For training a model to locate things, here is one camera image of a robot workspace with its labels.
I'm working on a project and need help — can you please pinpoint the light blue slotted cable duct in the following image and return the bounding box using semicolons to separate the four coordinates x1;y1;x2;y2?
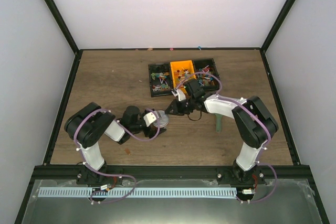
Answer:
38;187;237;199

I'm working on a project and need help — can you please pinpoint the orange candy bin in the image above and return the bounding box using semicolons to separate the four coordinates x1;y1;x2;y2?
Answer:
170;60;195;88

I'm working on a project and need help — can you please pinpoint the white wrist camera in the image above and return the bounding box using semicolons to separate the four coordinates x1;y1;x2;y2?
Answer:
143;112;159;127
172;89;186;102

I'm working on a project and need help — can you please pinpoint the clear plastic cup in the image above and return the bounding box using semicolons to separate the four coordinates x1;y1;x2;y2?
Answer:
153;125;167;130

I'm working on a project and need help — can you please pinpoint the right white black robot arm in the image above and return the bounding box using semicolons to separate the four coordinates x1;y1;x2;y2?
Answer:
165;79;279;184

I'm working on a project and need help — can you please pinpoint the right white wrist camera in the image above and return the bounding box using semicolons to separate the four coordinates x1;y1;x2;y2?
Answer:
172;89;186;102

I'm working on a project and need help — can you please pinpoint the white round cup lid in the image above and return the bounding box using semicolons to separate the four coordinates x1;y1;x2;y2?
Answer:
153;110;169;126

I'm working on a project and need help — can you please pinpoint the green plastic scoop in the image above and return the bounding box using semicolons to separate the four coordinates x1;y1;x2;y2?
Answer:
215;113;223;133

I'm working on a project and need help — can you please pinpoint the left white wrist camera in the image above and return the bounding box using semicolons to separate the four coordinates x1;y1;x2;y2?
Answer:
143;112;159;127

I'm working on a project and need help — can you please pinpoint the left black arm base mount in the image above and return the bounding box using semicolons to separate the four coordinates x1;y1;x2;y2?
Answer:
76;167;123;186

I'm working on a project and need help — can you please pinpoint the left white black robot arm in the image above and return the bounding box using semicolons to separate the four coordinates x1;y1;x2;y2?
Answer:
64;102;169;184

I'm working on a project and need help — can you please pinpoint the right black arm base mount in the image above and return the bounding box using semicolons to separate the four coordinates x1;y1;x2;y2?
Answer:
216;166;261;187

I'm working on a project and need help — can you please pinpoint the black aluminium frame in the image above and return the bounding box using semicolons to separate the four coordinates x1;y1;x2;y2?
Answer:
15;0;329;223

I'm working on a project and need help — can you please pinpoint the black candy bin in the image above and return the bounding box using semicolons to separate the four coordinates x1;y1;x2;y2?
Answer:
193;58;219;91
148;62;173;97

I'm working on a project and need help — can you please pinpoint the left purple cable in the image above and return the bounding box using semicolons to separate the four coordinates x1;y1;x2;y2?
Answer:
73;108;137;206

